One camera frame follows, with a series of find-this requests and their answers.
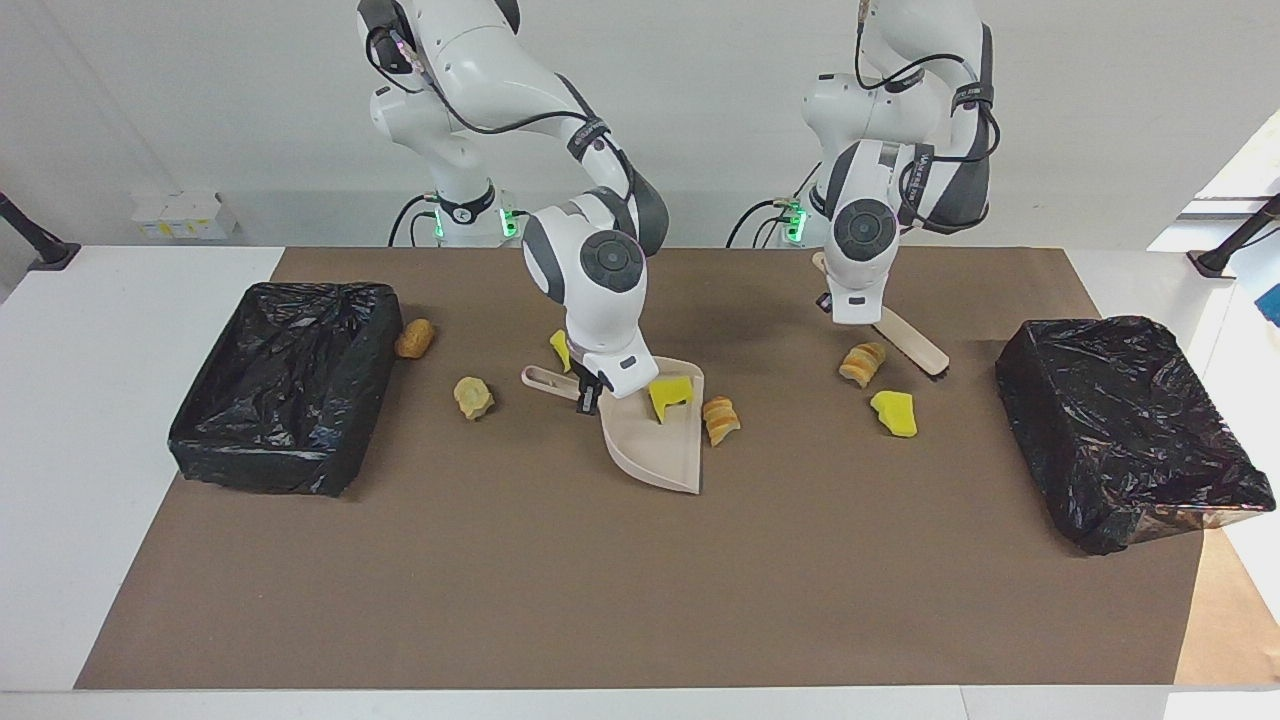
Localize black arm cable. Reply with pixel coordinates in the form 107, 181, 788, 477
365, 25, 641, 201
855, 0, 1001, 161

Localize brown paper table mat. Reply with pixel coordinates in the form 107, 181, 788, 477
75, 247, 1206, 691

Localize black bag lined bin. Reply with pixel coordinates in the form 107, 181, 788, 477
167, 281, 404, 498
994, 316, 1277, 557

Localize black right base cable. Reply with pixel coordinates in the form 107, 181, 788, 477
388, 193, 441, 248

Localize white wall socket strip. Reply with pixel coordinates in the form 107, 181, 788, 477
130, 190, 241, 241

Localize golden croissant piece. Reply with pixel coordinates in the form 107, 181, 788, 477
702, 396, 742, 447
838, 341, 888, 389

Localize black left base cable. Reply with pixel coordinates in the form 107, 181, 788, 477
727, 160, 831, 249

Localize notched yellow sponge piece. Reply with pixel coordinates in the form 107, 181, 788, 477
648, 375, 694, 425

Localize yellow sponge block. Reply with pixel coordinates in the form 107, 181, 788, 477
869, 390, 918, 439

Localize tan paper sheet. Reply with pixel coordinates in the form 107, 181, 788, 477
1175, 525, 1280, 686

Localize black camera stand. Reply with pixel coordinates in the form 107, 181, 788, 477
1187, 193, 1280, 279
0, 192, 81, 273

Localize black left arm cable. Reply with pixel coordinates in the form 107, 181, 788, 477
855, 0, 1001, 161

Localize beige brush black bristles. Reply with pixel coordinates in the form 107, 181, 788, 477
811, 250, 950, 378

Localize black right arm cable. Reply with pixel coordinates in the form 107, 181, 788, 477
365, 25, 641, 201

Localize beige plastic dustpan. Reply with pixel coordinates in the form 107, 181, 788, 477
521, 355, 706, 496

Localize black base cable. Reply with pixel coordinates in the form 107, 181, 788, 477
727, 160, 831, 249
388, 193, 441, 248

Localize pale bread chunk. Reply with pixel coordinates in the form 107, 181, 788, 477
453, 376, 496, 422

